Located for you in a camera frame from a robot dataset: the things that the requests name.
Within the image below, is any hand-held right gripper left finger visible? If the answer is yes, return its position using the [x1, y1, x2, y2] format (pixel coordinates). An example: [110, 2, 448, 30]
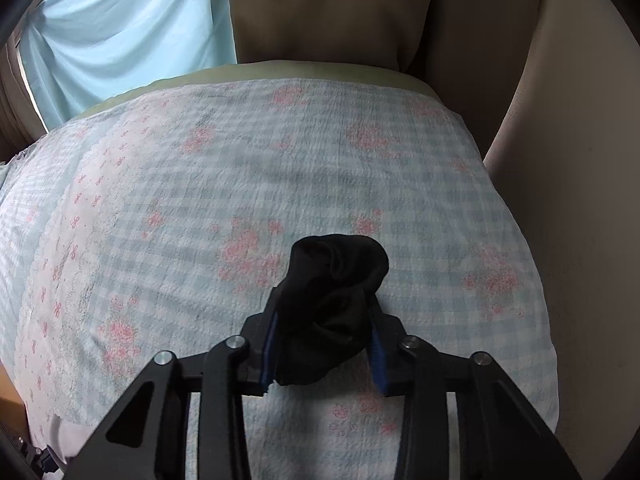
[75, 285, 283, 480]

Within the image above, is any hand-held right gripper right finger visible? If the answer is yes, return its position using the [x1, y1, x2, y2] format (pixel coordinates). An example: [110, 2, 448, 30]
[367, 295, 581, 480]

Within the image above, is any black sock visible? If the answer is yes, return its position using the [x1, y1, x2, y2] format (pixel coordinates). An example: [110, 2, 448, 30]
[274, 234, 390, 387]

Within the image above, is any checkered floral blanket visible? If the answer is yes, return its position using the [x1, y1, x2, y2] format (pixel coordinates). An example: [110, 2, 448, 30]
[0, 77, 558, 480]

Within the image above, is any green bed sheet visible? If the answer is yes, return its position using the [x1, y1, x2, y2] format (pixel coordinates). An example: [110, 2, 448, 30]
[65, 60, 443, 126]

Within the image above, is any brown curtain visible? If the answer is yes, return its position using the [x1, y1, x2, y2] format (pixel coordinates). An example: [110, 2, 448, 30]
[225, 0, 441, 73]
[0, 35, 51, 161]

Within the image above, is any light blue hanging cloth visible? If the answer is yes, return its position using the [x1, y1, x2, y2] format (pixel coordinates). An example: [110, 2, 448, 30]
[20, 0, 238, 131]

